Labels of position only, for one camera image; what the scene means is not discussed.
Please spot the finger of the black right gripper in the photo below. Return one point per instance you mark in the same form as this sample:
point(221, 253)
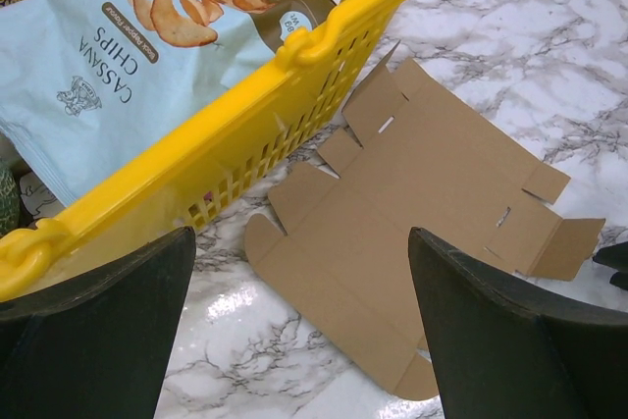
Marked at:
point(613, 256)
point(620, 280)

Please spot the green melon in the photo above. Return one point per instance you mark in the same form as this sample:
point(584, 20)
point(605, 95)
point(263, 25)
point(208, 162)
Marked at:
point(10, 209)

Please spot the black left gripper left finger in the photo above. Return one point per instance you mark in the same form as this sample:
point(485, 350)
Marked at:
point(97, 345)

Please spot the yellow plastic shopping basket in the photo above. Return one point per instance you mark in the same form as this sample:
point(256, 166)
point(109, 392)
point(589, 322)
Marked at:
point(188, 176)

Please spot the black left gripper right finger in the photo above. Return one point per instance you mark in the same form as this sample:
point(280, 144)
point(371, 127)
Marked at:
point(504, 348)

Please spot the light blue cassava chips bag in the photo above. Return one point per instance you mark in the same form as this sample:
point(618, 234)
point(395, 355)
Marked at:
point(88, 85)

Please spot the brown cardboard box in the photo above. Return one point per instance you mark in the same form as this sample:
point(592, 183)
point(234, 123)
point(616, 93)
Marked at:
point(413, 155)

